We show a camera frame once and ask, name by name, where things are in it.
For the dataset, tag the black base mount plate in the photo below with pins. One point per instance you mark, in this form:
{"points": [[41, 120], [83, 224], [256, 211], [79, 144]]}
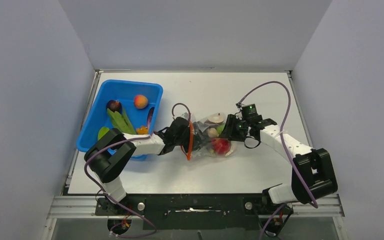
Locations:
{"points": [[249, 211]]}

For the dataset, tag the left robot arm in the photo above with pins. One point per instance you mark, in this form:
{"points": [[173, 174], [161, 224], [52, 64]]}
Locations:
{"points": [[107, 158]]}

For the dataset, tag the green fake lime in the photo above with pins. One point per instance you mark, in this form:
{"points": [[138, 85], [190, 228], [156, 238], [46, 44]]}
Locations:
{"points": [[102, 132]]}

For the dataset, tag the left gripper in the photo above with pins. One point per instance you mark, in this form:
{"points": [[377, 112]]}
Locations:
{"points": [[186, 147]]}

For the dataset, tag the clear zip top bag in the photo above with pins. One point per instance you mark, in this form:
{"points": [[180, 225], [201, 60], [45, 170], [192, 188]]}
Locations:
{"points": [[208, 131]]}

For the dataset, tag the blue plastic bin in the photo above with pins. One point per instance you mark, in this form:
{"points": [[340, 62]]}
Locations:
{"points": [[129, 106]]}

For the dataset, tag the orange fake corn piece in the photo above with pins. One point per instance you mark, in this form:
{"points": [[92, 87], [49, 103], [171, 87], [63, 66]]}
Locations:
{"points": [[143, 130]]}

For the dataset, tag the fake dark plum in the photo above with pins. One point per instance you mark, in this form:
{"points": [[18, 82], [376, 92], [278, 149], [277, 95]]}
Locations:
{"points": [[114, 106]]}

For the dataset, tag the fake purple eggplant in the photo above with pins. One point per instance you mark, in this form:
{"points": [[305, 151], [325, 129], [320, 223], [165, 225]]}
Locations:
{"points": [[149, 118]]}

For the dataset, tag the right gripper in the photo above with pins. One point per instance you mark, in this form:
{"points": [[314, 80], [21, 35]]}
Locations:
{"points": [[230, 132]]}

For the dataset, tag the fake peach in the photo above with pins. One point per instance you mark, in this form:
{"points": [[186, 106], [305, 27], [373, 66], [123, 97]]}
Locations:
{"points": [[140, 101]]}

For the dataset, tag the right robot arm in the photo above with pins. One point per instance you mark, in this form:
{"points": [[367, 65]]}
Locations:
{"points": [[312, 174]]}

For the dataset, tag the green fake leafy vegetable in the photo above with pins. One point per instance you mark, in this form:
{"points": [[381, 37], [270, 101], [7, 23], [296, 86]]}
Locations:
{"points": [[121, 121]]}

